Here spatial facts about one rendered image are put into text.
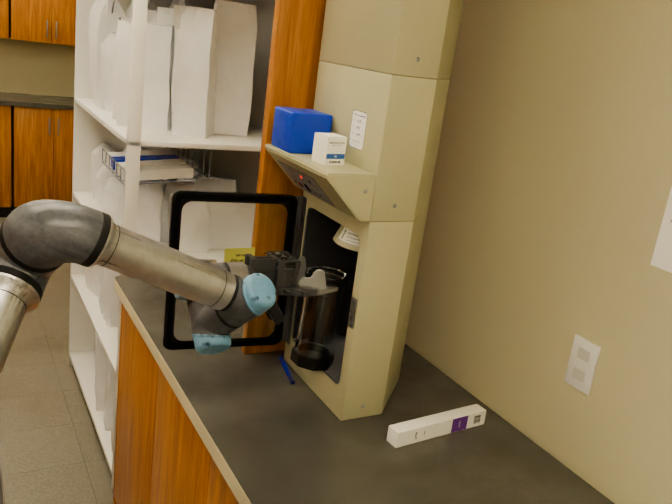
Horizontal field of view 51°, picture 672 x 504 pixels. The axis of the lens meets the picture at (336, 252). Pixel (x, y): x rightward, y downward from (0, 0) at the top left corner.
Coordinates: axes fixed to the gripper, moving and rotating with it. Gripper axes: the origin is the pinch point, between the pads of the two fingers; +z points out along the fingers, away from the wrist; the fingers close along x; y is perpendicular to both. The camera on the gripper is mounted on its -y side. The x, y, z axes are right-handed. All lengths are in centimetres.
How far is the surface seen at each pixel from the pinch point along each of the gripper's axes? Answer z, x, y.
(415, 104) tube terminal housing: 6.9, -14.7, 43.9
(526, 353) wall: 44, -24, -11
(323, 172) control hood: -10.8, -12.4, 28.7
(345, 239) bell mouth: 2.5, -2.4, 11.6
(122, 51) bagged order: -21, 130, 41
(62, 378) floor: -27, 197, -122
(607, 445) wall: 44, -51, -19
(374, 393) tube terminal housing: 8.9, -14.5, -21.9
